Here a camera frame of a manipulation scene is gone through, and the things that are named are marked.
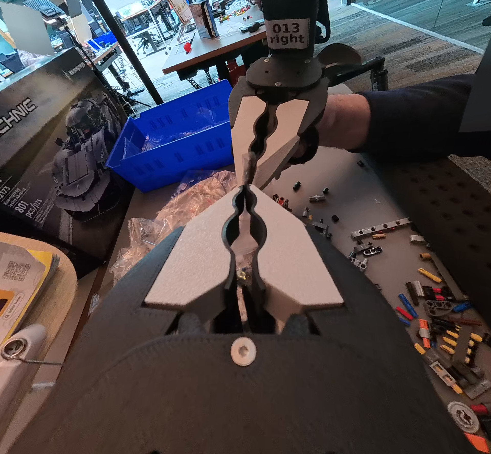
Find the person's right forearm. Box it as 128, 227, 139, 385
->
359, 73, 491, 164

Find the red bag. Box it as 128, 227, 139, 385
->
226, 59, 246, 86

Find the black office chair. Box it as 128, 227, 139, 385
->
315, 0, 333, 41

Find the brown office desk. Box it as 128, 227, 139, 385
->
162, 17, 269, 75

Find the black sign stand pole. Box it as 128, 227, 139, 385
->
69, 0, 163, 105

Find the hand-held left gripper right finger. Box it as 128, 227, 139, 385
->
247, 186, 344, 327

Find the wooden book stand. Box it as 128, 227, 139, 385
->
0, 231, 79, 398

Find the patterned box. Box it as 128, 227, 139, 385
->
190, 0, 219, 39

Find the blue storage bin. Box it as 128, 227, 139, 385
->
107, 116, 235, 194
130, 79, 234, 134

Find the dark lego set box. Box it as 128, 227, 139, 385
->
0, 47, 135, 271

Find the small clear lego bag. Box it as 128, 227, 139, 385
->
230, 151, 269, 332

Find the person's right hand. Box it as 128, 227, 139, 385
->
316, 93, 371, 152

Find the long light grey lego beam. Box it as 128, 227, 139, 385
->
351, 218, 413, 240

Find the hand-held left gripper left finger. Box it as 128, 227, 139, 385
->
144, 185, 243, 333

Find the crumpled clear lego bag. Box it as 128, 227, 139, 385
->
157, 170, 239, 232

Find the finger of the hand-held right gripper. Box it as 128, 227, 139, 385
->
231, 96, 270, 186
254, 99, 312, 191

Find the yellow-edged instruction booklet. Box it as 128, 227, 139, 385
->
23, 249, 61, 309

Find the pile of loose lego pieces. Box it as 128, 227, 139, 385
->
272, 160, 491, 454

